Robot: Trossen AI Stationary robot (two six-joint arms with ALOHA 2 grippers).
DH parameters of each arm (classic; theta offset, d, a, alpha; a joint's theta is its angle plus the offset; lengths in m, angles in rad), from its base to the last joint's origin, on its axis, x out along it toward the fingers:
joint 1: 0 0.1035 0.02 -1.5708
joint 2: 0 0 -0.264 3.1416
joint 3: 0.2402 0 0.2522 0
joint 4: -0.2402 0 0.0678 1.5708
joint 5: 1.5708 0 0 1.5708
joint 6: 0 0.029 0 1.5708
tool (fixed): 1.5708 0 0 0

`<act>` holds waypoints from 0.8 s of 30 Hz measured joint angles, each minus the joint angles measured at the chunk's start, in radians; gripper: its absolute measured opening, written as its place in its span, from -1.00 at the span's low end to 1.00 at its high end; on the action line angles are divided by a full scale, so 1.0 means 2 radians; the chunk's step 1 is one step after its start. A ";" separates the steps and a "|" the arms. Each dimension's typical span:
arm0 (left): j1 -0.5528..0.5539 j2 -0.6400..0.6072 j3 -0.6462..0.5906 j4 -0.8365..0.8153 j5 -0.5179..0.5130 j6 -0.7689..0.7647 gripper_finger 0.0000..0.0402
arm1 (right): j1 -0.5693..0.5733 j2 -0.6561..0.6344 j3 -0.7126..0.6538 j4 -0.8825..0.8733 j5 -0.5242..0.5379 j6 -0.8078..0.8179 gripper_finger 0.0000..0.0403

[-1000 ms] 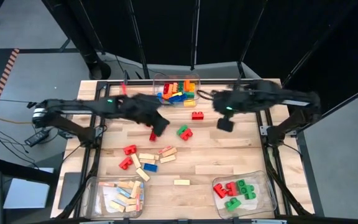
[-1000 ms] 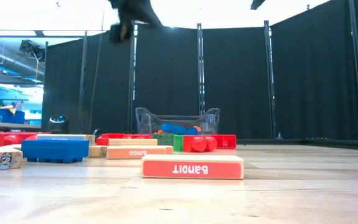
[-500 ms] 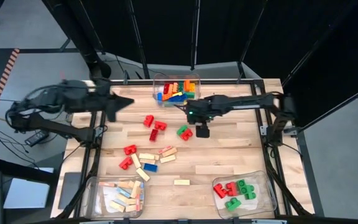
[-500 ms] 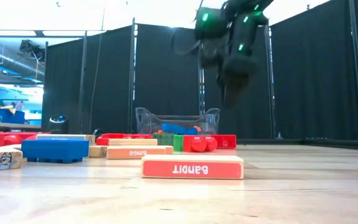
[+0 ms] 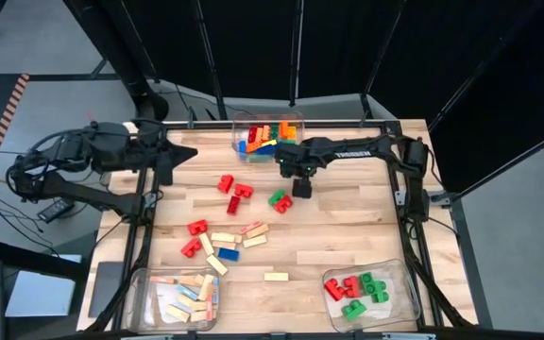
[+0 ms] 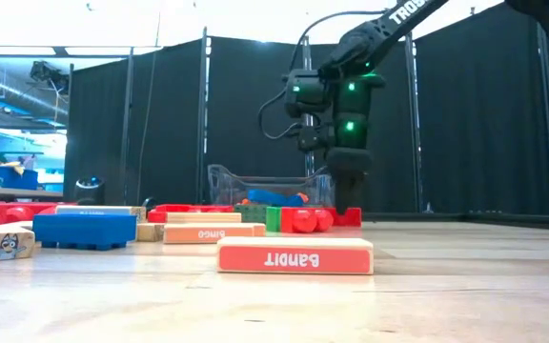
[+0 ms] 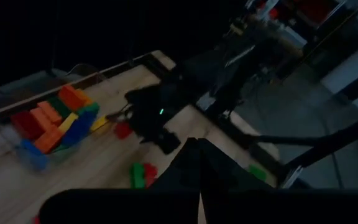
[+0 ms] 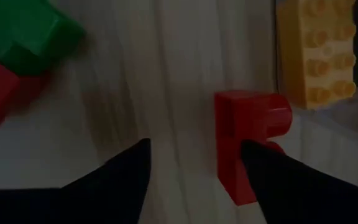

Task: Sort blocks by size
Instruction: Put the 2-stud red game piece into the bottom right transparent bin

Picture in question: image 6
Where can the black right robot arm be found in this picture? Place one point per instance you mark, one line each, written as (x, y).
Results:
(389, 24)

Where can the wooden desk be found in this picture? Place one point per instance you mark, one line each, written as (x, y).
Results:
(17, 193)

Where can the black ceiling fixture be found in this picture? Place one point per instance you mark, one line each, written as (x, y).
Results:
(46, 72)

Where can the grey curtain pole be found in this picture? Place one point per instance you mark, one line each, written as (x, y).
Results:
(309, 162)

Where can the orange plastic brick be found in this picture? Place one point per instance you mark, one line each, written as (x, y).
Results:
(303, 195)

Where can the green stepped plastic block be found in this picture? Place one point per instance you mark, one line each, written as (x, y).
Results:
(273, 219)

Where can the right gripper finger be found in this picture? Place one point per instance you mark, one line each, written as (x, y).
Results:
(349, 190)

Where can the clear plastic bin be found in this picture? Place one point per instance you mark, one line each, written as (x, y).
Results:
(217, 186)

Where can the blue plastic brick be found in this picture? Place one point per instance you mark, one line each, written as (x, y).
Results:
(84, 228)
(274, 197)

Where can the wooden block Bandit label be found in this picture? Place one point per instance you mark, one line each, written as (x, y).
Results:
(295, 257)

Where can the black curtain pole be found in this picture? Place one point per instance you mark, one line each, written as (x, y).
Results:
(543, 143)
(203, 119)
(413, 143)
(126, 124)

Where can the silver ceiling duct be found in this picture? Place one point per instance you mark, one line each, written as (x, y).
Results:
(17, 95)

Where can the wooden block Bingo label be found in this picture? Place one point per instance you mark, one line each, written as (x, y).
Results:
(212, 233)

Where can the wooden block cartoon dog end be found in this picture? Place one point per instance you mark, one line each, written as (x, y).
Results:
(3, 243)

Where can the green plastic brick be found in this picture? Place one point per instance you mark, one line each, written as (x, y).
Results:
(250, 213)

